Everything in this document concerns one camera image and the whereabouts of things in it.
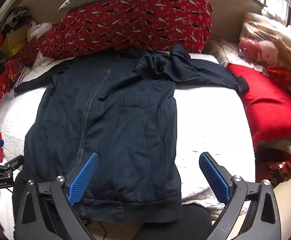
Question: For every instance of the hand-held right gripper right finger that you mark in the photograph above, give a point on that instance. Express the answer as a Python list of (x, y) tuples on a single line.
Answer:
[(215, 180)]

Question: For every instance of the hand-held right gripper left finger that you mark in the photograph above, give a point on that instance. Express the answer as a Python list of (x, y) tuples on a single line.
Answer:
[(83, 177)]

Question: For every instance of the navy zip jacket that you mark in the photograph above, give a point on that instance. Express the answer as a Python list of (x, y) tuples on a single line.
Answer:
[(115, 110)]

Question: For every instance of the white quilted bed cover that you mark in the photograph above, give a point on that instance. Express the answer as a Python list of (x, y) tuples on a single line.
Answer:
[(205, 120)]

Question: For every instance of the red foil bag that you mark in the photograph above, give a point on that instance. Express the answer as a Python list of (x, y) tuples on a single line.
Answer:
[(278, 166)]

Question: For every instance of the person's legs in dark pants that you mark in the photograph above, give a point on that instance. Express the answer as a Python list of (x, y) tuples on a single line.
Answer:
[(160, 227)]

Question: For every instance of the red cushion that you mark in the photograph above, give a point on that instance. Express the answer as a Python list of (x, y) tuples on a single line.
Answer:
[(268, 105)]

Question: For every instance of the white papers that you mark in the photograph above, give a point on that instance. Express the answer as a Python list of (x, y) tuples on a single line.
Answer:
[(41, 60)]

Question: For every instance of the yellow box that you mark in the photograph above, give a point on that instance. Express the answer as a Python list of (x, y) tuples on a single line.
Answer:
[(15, 42)]

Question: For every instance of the white plastic bag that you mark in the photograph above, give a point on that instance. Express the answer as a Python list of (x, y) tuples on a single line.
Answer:
[(38, 30)]

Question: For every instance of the red shiny wrapper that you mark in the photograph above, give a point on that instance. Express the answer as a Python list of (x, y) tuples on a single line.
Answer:
[(279, 75)]

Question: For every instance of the black and white patterned cloth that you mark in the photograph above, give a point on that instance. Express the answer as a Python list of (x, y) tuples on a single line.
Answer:
[(13, 20)]

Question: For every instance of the white floral sheet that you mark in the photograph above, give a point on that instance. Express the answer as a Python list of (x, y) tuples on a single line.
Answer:
[(223, 51)]

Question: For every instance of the clear plastic bags pile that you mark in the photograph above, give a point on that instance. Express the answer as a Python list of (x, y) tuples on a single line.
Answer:
[(285, 42)]

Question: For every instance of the red penguin print blanket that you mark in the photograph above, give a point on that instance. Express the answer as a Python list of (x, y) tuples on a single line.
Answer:
[(135, 22)]

